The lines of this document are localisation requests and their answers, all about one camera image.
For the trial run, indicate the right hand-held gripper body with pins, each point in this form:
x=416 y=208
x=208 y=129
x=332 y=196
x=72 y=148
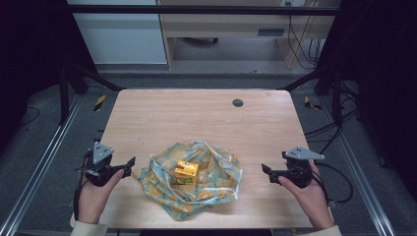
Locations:
x=300 y=172

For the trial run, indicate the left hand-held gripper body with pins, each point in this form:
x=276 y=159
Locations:
x=100 y=167

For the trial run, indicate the green orange-print cloth bag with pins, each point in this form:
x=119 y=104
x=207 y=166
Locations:
x=209 y=193

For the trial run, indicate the person's right hand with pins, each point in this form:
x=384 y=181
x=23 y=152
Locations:
x=311 y=200

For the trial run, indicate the person's left hand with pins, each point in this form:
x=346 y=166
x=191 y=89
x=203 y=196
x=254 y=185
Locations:
x=95 y=200

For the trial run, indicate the yellow carton box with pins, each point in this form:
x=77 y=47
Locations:
x=186 y=172

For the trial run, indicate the person's left cream sleeve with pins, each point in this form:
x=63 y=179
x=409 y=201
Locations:
x=88 y=229

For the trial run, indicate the person's cream sleeve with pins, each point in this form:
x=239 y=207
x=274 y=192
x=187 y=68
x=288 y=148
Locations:
x=324 y=231
x=88 y=229

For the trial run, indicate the person's right cream sleeve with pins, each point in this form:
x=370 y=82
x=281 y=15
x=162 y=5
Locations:
x=324 y=231

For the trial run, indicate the yellow black tape strip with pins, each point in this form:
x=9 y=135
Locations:
x=309 y=103
x=100 y=102

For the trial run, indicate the dark round table grommet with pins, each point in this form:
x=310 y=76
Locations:
x=237 y=103

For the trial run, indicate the dark curtain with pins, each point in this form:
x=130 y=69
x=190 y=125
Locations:
x=380 y=82
x=29 y=49

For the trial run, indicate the white cabinet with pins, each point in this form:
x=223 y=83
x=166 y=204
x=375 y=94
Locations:
x=121 y=36

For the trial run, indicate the light wooden desk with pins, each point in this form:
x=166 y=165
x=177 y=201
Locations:
x=229 y=24

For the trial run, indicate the aluminium floor rail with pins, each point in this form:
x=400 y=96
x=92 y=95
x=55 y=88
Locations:
x=39 y=164
x=360 y=170

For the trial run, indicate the black metal frame stand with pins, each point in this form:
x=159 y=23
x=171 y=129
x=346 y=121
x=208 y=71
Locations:
x=64 y=95
x=336 y=95

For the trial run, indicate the black horizontal frame bar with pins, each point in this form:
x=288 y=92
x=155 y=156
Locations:
x=196 y=10

